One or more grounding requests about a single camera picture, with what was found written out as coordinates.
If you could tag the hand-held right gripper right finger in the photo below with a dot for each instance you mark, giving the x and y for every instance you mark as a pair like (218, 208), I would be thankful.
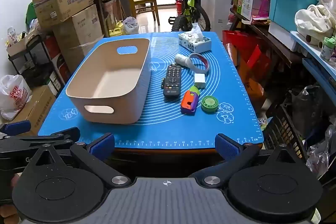
(225, 146)

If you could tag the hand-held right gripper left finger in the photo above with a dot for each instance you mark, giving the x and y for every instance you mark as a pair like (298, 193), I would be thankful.
(102, 144)

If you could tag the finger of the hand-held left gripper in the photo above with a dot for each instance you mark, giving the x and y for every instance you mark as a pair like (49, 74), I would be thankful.
(15, 127)
(39, 140)

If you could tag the orange purple toy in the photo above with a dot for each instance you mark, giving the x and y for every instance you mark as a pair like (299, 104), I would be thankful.
(189, 102)

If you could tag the beige plastic basket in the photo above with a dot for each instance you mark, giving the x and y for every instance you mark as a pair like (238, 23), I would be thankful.
(115, 82)

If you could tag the white charger plug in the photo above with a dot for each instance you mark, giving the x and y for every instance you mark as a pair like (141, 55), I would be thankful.
(200, 80)

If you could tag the black remote control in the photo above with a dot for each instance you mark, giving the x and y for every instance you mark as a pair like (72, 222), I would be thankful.
(172, 79)

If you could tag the person's left hand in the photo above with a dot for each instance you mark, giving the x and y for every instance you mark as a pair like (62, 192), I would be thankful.
(8, 214)

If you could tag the white red-print plastic bag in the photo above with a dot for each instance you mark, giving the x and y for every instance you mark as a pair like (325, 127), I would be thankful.
(13, 98)

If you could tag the low cardboard box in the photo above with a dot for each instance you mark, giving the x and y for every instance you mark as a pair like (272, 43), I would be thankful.
(36, 106)

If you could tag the black plastic crate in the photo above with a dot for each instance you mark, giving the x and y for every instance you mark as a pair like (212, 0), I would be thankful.
(283, 132)

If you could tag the black metal rack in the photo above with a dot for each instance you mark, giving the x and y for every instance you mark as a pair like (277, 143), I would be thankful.
(34, 69)

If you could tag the blue silicone mat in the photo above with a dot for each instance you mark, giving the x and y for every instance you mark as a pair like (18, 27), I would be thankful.
(162, 121)

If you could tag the red appliance box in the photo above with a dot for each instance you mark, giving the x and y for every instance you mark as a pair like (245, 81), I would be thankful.
(56, 56)

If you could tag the small open cardboard box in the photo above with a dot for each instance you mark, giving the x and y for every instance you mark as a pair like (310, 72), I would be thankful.
(22, 43)

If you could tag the red gift bag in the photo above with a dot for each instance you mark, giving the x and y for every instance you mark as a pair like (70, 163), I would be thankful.
(244, 50)

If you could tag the patterned tissue box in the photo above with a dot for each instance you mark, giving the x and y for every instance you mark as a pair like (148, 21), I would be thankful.
(194, 43)

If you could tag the large stacked cardboard box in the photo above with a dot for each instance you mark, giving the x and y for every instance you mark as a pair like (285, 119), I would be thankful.
(81, 35)

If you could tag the green bag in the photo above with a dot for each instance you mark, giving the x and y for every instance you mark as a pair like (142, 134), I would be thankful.
(30, 15)

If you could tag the yellow plastic jug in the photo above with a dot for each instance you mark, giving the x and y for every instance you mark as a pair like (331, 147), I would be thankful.
(117, 29)

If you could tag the dark wooden bench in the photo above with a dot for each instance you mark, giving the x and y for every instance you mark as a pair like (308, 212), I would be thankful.
(270, 37)

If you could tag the clear plastic bag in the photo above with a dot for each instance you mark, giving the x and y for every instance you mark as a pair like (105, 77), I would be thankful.
(130, 25)

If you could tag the light blue shelf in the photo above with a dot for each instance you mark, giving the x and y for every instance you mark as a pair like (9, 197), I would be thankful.
(315, 61)

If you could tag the white storage box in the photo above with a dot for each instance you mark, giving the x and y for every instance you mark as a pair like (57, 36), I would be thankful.
(281, 35)

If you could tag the open taped cardboard box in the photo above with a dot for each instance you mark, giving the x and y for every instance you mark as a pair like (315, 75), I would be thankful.
(63, 3)

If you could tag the dark wooden side table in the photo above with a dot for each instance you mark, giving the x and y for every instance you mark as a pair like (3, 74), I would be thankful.
(105, 3)

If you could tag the green-capped small bottle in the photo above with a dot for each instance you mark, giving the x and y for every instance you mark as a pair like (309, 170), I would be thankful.
(327, 49)

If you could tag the green white carton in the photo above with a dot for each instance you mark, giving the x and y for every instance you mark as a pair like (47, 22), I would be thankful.
(246, 5)

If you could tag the green black bicycle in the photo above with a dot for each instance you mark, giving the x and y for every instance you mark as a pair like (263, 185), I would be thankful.
(190, 6)

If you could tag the red bucket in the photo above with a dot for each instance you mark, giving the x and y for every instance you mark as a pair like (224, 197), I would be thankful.
(179, 7)

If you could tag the white cloth bag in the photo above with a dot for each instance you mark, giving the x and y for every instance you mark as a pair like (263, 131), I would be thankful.
(312, 22)

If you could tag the teal storage bin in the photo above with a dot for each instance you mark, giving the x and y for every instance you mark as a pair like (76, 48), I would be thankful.
(291, 6)

